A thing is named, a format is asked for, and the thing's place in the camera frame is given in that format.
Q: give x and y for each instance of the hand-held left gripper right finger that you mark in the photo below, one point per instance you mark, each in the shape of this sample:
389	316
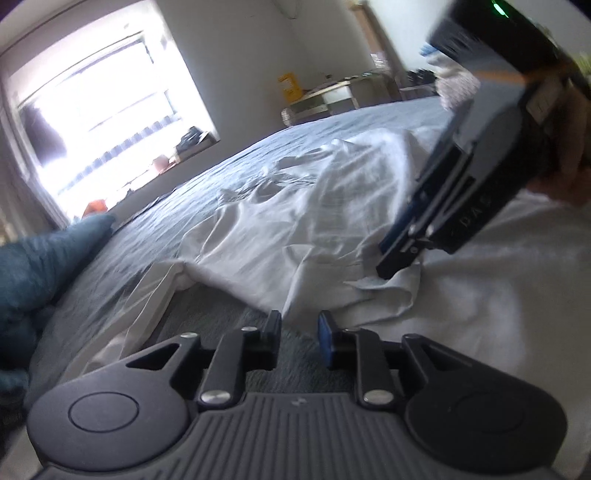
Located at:
324	339

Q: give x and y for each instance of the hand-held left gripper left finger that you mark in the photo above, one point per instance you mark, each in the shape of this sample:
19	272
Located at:
273	337

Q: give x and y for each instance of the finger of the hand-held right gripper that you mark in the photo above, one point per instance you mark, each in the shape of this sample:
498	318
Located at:
400	224
401	261

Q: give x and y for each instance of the white shirt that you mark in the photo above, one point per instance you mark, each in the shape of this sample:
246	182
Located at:
300	221

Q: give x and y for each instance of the person's right hand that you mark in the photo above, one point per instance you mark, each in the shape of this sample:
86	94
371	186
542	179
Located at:
577	175

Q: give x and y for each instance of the pink patterned folded cloth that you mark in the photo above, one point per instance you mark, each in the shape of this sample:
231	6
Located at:
457	90

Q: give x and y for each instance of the dark object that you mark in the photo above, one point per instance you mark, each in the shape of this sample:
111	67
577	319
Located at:
421	77

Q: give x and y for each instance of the blue folded towel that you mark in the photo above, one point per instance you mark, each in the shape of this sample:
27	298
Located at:
427	50

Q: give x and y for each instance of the pale desk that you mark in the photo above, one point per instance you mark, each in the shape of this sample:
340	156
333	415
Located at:
346	94

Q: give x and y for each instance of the wooden board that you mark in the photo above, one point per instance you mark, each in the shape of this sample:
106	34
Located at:
374	37

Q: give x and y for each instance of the yellow box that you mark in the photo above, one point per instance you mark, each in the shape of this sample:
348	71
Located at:
289	87

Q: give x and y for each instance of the small pink pot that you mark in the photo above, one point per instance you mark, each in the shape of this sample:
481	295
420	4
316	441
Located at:
160	165

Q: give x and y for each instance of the dark cloth bundle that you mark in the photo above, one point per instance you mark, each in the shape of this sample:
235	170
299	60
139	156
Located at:
194	142

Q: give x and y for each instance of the orange object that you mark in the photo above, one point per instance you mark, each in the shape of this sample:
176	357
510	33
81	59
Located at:
96	208

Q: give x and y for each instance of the teal pillow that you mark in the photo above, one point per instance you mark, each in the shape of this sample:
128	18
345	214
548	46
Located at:
41	277

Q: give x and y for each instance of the bright window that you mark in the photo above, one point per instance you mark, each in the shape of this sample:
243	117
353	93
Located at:
106	101

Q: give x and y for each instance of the window curtain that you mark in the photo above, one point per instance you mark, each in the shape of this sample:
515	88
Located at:
23	175

